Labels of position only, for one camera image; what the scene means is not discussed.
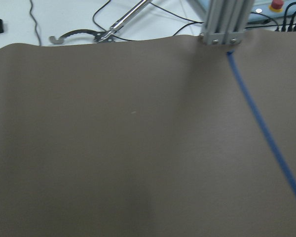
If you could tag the metal grabber tongs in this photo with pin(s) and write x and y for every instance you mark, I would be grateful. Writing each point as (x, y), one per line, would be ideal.
(109, 34)

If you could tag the brown paper table cover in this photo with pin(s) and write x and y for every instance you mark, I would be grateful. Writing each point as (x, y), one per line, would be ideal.
(147, 139)

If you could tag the aluminium frame post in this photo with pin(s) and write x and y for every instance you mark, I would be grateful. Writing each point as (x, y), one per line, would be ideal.
(226, 21)

